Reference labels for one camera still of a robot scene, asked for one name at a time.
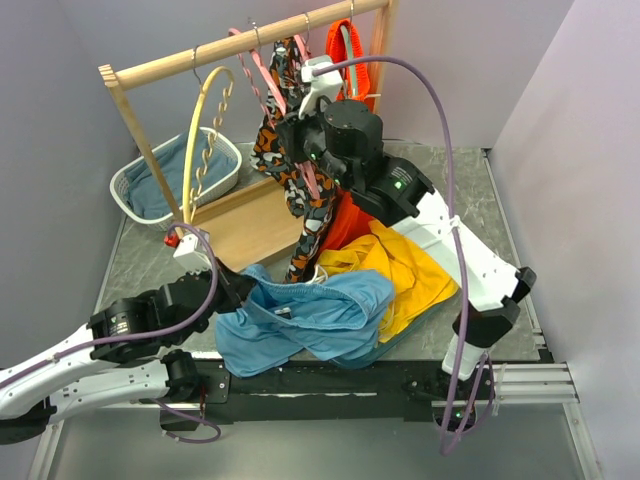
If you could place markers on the grey-blue cloth in basket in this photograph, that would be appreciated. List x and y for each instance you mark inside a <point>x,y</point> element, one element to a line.
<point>165,175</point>

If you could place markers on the white plastic basket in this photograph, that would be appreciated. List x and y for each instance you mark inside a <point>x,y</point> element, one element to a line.
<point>175,175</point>

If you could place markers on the patterned shorts on hanger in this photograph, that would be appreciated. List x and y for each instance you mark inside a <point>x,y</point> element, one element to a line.
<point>269,157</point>

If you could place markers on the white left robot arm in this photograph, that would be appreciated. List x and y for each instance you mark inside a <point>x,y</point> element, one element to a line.
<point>129,351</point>

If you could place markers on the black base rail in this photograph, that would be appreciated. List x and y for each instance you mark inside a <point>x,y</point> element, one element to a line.
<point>411,390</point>

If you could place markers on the light blue shorts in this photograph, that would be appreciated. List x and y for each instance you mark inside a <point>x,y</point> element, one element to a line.
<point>337,319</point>

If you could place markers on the yellow shorts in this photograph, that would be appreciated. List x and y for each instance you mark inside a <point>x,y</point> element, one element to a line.
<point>419,282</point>

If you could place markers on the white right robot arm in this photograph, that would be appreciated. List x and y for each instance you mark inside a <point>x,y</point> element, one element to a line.
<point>343,139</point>

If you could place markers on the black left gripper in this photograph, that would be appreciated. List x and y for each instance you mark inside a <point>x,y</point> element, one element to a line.
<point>236,288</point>

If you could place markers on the green hanger under orange shorts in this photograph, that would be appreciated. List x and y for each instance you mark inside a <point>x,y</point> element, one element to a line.
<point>352,84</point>

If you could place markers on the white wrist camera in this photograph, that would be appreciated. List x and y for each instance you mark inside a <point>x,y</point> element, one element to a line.
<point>189,252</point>
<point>319,75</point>

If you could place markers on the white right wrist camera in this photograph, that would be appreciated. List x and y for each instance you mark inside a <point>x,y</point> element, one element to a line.
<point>319,75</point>

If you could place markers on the wooden clothes rack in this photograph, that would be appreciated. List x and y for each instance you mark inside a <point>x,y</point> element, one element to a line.
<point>250,225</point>

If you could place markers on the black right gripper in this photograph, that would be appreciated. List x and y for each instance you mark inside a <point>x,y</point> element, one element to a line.
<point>291,128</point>

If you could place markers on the orange shorts on hanger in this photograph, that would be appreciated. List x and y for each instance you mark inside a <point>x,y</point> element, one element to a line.
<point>348,222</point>

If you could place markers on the yellow hanger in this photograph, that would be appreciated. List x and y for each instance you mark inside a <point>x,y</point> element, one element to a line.
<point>193,179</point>

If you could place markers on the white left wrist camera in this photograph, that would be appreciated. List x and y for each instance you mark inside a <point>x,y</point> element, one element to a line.
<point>189,252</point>

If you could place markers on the pink hanger under patterned shorts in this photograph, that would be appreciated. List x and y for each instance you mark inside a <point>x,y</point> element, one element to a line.
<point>302,41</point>

